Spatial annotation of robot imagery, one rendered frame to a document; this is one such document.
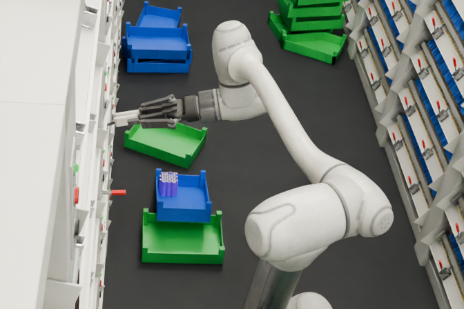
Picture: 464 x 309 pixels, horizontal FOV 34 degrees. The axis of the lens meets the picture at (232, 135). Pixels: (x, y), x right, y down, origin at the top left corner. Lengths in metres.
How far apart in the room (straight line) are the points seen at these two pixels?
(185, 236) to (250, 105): 0.98
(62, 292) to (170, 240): 2.20
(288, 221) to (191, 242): 1.38
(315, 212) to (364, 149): 1.93
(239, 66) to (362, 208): 0.54
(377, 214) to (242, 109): 0.60
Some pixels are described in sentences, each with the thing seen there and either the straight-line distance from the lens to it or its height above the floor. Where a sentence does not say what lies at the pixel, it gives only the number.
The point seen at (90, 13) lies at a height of 1.58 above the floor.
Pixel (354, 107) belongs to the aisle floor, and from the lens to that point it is 3.75.
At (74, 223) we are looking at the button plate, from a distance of 0.74.
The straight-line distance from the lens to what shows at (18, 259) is 0.48.
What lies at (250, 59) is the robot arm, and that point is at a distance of 1.97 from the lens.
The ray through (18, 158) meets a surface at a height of 1.81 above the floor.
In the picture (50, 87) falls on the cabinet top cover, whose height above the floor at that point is 1.81.
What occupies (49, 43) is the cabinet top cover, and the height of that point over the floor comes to 1.81.
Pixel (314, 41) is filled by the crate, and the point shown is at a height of 0.00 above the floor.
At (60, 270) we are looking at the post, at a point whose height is 1.62.
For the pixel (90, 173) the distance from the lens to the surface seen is 1.20.
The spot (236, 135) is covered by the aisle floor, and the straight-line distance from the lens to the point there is 3.42.
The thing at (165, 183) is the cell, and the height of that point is 0.09.
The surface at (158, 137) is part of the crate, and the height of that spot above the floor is 0.00.
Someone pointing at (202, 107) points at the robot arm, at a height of 0.89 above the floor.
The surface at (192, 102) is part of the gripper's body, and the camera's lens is 2.11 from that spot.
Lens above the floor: 2.18
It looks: 40 degrees down
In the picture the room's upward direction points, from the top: 9 degrees clockwise
